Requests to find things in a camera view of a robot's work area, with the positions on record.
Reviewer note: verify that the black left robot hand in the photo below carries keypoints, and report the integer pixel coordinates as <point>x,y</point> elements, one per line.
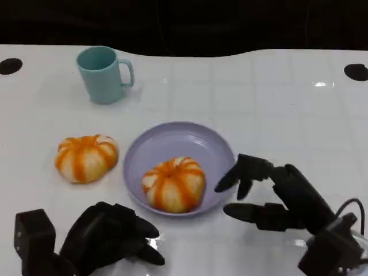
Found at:
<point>102,233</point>

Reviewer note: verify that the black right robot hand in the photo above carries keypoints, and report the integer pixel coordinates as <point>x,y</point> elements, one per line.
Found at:
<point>299,198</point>

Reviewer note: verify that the orange and white bread roll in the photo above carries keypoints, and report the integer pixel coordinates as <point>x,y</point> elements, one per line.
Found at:
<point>174,185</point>
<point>86,158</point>

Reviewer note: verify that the lilac plate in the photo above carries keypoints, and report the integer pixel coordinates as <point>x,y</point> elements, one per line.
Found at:
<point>187,143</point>

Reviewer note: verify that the pale green mug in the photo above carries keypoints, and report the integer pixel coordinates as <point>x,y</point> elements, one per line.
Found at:
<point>100,79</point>

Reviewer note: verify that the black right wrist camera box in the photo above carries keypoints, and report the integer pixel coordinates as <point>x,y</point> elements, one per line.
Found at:
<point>330,250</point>

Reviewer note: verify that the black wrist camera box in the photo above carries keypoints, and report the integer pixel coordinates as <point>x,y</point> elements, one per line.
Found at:
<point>34,237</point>
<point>330,250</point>

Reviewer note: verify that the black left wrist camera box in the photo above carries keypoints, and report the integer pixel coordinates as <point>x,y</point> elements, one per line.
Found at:
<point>34,237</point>

